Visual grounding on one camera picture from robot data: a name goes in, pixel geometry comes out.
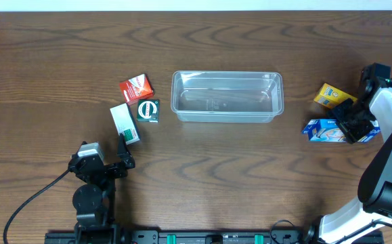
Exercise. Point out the red Panadol box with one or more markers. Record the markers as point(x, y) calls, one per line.
point(135, 89)

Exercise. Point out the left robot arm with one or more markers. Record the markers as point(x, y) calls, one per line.
point(95, 200)

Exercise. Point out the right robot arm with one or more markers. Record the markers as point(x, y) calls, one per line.
point(372, 207)

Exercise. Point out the white and green box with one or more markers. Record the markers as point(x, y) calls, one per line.
point(124, 123)

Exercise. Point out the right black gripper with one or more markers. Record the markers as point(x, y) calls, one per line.
point(353, 119)

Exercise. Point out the yellow Woods syrup box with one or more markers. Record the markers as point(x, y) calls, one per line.
point(330, 96)

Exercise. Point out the green round-logo box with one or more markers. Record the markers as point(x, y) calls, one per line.
point(148, 111)

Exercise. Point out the blue Kool Fever box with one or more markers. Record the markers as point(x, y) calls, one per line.
point(323, 130)

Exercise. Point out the black mounting rail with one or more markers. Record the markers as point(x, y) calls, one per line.
point(155, 237)

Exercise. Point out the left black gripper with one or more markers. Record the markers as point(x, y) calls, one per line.
point(118, 171)

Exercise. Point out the clear plastic container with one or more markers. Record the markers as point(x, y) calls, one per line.
point(227, 96)

